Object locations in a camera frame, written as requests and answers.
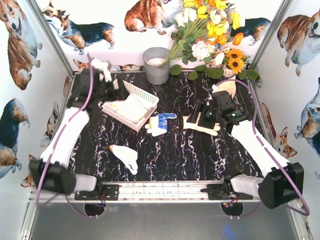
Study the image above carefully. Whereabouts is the cream leather glove centre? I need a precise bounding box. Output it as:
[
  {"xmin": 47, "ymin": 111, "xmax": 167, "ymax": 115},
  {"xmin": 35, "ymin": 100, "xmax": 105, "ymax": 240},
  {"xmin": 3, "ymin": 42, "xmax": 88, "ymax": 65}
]
[{"xmin": 182, "ymin": 114, "xmax": 221, "ymax": 136}]

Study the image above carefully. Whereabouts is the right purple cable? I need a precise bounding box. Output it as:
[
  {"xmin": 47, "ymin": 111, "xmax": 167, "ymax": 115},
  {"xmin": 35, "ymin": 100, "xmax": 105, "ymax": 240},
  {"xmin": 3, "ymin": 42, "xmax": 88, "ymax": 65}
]
[{"xmin": 216, "ymin": 79, "xmax": 311, "ymax": 218}]

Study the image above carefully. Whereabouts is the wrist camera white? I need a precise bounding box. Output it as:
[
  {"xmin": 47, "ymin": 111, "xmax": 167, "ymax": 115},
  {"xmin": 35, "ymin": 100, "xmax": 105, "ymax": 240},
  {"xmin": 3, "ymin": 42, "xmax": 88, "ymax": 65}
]
[
  {"xmin": 91, "ymin": 57, "xmax": 112, "ymax": 82},
  {"xmin": 206, "ymin": 84, "xmax": 219, "ymax": 106}
]

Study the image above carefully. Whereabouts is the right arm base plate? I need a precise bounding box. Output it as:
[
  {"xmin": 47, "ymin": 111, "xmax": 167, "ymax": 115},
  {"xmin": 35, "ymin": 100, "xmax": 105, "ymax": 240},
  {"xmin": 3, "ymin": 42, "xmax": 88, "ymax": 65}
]
[{"xmin": 200, "ymin": 175, "xmax": 254, "ymax": 200}]

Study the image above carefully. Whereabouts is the blue dotted knit glove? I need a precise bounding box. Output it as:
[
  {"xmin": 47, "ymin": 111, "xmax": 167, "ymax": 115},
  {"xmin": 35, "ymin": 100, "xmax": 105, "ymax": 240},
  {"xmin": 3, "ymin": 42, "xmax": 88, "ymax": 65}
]
[{"xmin": 144, "ymin": 113, "xmax": 177, "ymax": 137}]

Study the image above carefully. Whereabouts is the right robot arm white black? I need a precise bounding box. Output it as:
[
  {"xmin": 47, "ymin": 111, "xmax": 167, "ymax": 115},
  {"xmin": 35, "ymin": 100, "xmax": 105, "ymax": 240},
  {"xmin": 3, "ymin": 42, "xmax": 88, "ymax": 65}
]
[{"xmin": 182, "ymin": 91, "xmax": 304, "ymax": 209}]

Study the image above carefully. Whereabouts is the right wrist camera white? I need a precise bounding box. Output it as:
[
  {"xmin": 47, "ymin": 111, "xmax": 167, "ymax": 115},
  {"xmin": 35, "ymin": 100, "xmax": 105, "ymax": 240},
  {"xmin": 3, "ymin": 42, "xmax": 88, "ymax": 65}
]
[{"xmin": 206, "ymin": 84, "xmax": 219, "ymax": 106}]

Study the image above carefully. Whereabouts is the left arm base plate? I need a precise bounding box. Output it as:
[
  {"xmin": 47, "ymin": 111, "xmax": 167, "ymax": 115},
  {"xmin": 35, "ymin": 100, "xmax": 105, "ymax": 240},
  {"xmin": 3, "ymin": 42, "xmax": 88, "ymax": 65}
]
[{"xmin": 74, "ymin": 184, "xmax": 120, "ymax": 201}]

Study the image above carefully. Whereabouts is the white plastic storage basket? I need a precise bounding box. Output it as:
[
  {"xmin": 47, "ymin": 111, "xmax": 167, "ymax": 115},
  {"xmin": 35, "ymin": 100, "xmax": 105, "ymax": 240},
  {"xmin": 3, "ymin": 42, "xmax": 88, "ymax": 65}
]
[{"xmin": 100, "ymin": 79, "xmax": 159, "ymax": 132}]

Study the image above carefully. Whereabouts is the cream leather glove back right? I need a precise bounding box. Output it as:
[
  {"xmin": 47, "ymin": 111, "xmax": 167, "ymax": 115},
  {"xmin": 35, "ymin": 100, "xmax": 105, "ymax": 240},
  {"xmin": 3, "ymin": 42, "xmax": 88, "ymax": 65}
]
[{"xmin": 217, "ymin": 75, "xmax": 237, "ymax": 99}]

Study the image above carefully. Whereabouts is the artificial flower bouquet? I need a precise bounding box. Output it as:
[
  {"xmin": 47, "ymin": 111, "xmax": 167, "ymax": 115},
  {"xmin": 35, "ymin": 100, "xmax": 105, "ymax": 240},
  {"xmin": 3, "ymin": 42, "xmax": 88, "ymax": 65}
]
[{"xmin": 162, "ymin": 0, "xmax": 246, "ymax": 66}]

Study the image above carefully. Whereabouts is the grey metal bucket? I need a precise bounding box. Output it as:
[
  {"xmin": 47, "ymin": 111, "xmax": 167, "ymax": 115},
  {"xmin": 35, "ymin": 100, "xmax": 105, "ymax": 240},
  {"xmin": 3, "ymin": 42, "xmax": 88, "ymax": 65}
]
[{"xmin": 142, "ymin": 47, "xmax": 170, "ymax": 85}]

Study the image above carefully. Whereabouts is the cream leather glove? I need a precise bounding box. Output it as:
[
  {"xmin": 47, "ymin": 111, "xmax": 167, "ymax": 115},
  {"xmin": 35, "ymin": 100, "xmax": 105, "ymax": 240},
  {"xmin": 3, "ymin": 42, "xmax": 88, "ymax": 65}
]
[
  {"xmin": 182, "ymin": 114, "xmax": 221, "ymax": 136},
  {"xmin": 217, "ymin": 75, "xmax": 237, "ymax": 99}
]

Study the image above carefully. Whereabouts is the purple cable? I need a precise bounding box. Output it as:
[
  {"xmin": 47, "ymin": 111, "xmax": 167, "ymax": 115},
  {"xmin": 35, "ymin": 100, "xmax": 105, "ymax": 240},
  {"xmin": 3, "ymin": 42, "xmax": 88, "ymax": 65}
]
[
  {"xmin": 216, "ymin": 79, "xmax": 311, "ymax": 218},
  {"xmin": 34, "ymin": 52, "xmax": 96, "ymax": 218}
]

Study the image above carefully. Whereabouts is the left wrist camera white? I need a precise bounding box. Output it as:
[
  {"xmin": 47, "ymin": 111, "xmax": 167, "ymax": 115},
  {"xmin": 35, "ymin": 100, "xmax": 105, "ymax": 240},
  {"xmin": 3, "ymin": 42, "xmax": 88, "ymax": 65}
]
[{"xmin": 91, "ymin": 57, "xmax": 112, "ymax": 82}]

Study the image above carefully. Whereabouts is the sunflower bunch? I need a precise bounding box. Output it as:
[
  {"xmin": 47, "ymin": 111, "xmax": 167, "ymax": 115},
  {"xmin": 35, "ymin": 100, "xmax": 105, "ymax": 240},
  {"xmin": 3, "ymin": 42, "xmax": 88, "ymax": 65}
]
[{"xmin": 223, "ymin": 48, "xmax": 250, "ymax": 75}]

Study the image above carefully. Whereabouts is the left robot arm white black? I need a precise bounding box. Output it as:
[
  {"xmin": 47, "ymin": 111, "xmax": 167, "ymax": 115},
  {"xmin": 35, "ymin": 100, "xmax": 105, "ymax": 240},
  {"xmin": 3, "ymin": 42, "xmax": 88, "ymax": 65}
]
[{"xmin": 29, "ymin": 68, "xmax": 115, "ymax": 195}]

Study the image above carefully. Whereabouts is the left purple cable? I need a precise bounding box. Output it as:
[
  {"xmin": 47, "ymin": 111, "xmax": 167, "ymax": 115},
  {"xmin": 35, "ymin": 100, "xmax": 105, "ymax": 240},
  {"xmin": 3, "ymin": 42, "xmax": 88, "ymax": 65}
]
[{"xmin": 34, "ymin": 52, "xmax": 96, "ymax": 218}]

